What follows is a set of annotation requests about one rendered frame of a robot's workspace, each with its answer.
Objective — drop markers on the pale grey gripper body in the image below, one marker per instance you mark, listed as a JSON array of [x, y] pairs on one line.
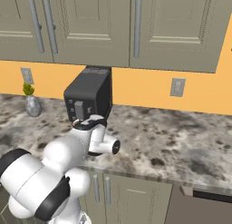
[[90, 121]]

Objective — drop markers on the black coffee machine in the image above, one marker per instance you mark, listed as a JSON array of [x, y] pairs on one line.
[[87, 85]]

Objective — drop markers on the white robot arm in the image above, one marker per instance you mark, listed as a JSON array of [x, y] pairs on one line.
[[28, 176]]

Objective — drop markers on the grey wall outlet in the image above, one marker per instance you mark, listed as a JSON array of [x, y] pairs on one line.
[[27, 75], [177, 87]]

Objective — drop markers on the olive base cupboard door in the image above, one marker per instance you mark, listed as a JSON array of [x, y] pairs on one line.
[[136, 203], [92, 207]]

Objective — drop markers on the grey-brown dishwasher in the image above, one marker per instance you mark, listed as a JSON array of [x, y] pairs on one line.
[[193, 212]]

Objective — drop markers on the grey speckled vase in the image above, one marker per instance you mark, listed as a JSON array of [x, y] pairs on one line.
[[32, 106]]

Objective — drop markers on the green plant sprig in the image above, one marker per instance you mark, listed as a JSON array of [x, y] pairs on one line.
[[28, 89]]

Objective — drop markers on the olive wall cupboard door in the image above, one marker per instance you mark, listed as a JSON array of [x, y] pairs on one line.
[[181, 25], [90, 22], [15, 22]]

